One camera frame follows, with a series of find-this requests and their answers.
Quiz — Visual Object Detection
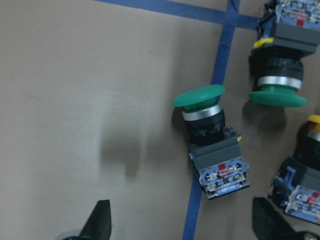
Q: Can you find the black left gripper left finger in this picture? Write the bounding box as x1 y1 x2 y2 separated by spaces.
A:
79 200 111 240

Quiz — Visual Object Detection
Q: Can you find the yellow push button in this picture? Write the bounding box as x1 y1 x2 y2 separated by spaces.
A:
268 115 320 225

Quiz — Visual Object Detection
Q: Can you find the green push button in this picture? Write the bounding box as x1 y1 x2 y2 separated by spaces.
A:
172 84 250 200
249 0 320 108

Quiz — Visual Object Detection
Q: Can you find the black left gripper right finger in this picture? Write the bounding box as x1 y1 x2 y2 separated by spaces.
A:
251 197 304 240

